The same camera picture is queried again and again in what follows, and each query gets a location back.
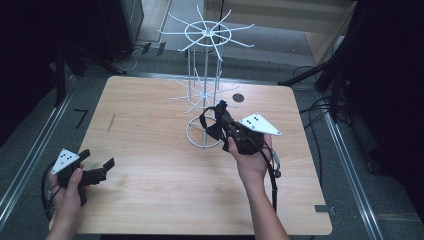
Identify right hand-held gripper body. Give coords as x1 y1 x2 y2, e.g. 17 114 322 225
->
226 111 283 156

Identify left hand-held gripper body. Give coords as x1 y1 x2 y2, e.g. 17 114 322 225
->
50 148 109 206

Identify black bow tie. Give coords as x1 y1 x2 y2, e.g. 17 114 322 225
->
198 105 228 142

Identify white wire display rack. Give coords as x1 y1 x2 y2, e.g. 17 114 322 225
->
157 4 256 149

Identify person's right hand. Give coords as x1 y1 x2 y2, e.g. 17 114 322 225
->
227 133 275 184

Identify person's left hand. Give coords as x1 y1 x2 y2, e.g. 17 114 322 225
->
47 167 90 231

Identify black floor tape mark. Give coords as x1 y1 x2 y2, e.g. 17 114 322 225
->
74 108 89 130

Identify black metal stand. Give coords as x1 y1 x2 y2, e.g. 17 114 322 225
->
53 39 128 108
277 33 356 125

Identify dark tape piece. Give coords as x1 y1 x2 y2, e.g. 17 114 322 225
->
314 204 336 215

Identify beige wooden cabinet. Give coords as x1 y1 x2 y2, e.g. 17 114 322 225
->
203 0 358 66

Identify dark cabinet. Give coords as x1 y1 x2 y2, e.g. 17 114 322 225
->
98 0 145 63

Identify metal floor rail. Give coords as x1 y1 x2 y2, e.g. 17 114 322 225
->
323 111 385 240
0 74 77 231

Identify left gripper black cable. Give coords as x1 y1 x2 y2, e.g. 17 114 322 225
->
40 162 58 224

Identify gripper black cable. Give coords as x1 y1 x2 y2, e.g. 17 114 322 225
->
256 138 283 213
40 162 58 224

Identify black floor cables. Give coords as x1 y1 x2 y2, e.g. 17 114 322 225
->
292 64 352 166

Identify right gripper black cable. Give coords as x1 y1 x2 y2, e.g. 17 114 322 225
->
256 138 283 213

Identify white floor cable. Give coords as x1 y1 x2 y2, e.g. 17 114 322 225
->
120 45 145 73

